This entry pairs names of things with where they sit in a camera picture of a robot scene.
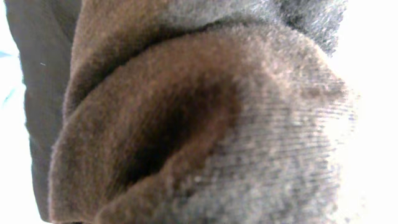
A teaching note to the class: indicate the dark teal t-shirt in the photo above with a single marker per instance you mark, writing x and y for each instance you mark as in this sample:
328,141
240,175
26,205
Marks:
181,111

